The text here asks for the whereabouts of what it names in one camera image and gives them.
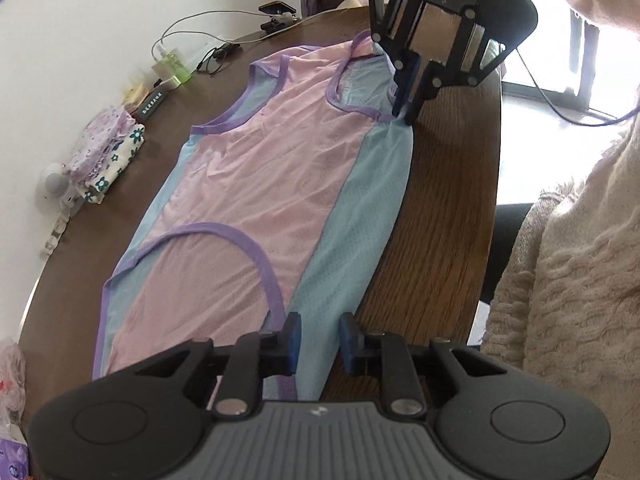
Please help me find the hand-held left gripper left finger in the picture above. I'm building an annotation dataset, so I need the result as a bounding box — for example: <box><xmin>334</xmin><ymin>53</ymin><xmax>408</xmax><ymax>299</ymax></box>
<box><xmin>135</xmin><ymin>312</ymin><xmax>303</xmax><ymax>418</ymax></box>

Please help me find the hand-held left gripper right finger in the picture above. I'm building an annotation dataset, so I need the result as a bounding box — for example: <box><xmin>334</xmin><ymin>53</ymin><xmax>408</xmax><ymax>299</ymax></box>
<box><xmin>338</xmin><ymin>312</ymin><xmax>506</xmax><ymax>418</ymax></box>

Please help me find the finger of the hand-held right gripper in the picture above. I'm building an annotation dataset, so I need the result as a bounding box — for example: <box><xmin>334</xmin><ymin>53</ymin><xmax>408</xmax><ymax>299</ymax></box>
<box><xmin>372</xmin><ymin>0</ymin><xmax>428</xmax><ymax>116</ymax></box>
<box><xmin>404</xmin><ymin>7</ymin><xmax>521</xmax><ymax>124</ymax></box>

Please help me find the pink and blue tank top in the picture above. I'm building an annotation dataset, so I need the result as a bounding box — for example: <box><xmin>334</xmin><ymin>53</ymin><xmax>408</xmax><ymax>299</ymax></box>
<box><xmin>91</xmin><ymin>30</ymin><xmax>416</xmax><ymax>401</ymax></box>

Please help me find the window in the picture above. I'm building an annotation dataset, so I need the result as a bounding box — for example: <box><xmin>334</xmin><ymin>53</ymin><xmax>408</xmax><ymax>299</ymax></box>
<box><xmin>500</xmin><ymin>0</ymin><xmax>640</xmax><ymax>128</ymax></box>

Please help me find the black and white phone clip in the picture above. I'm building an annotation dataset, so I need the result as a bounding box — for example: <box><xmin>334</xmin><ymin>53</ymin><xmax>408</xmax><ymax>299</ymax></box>
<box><xmin>260</xmin><ymin>13</ymin><xmax>302</xmax><ymax>36</ymax></box>

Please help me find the black seat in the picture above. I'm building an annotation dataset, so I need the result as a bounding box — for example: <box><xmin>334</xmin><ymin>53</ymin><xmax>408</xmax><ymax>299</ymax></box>
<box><xmin>481</xmin><ymin>202</ymin><xmax>533</xmax><ymax>307</ymax></box>

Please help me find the green spray bottle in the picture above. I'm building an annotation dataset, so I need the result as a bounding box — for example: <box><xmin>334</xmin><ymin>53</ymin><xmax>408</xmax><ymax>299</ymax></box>
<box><xmin>169</xmin><ymin>47</ymin><xmax>194</xmax><ymax>84</ymax></box>

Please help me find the person's cream knit sweater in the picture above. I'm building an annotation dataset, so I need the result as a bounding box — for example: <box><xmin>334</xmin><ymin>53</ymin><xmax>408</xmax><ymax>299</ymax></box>
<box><xmin>479</xmin><ymin>120</ymin><xmax>640</xmax><ymax>480</ymax></box>

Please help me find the white charger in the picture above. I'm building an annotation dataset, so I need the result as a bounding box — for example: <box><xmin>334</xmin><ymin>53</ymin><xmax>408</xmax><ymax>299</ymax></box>
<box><xmin>152</xmin><ymin>42</ymin><xmax>182</xmax><ymax>89</ymax></box>

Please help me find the folded white floral cloth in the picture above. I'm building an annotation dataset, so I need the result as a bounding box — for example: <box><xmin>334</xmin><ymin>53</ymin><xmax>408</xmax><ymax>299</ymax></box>
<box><xmin>75</xmin><ymin>124</ymin><xmax>147</xmax><ymax>206</ymax></box>

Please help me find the black box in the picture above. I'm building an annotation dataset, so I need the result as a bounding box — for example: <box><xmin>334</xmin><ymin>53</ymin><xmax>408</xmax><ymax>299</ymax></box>
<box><xmin>137</xmin><ymin>91</ymin><xmax>164</xmax><ymax>124</ymax></box>

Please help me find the yellow sticky note pad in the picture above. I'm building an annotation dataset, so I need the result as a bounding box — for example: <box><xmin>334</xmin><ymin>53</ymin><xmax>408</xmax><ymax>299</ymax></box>
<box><xmin>122</xmin><ymin>79</ymin><xmax>152</xmax><ymax>111</ymax></box>

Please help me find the clear plastic bag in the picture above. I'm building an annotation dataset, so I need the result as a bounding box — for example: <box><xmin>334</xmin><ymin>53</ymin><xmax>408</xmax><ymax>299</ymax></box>
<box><xmin>0</xmin><ymin>339</ymin><xmax>27</xmax><ymax>433</ymax></box>

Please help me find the small white fan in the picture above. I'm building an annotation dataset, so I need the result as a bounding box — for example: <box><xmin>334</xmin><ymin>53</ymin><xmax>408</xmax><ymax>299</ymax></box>
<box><xmin>42</xmin><ymin>162</ymin><xmax>72</xmax><ymax>207</ymax></box>

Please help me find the purple tissue pack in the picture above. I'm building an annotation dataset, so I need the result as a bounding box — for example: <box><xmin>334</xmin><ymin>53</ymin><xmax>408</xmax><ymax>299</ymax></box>
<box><xmin>0</xmin><ymin>434</ymin><xmax>32</xmax><ymax>480</ymax></box>

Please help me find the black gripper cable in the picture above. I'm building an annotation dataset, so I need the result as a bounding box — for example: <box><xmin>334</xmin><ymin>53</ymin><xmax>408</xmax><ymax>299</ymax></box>
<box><xmin>516</xmin><ymin>47</ymin><xmax>640</xmax><ymax>127</ymax></box>

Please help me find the black earphone cable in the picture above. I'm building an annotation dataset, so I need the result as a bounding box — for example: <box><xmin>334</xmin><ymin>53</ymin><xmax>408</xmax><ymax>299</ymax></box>
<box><xmin>196</xmin><ymin>44</ymin><xmax>242</xmax><ymax>76</ymax></box>

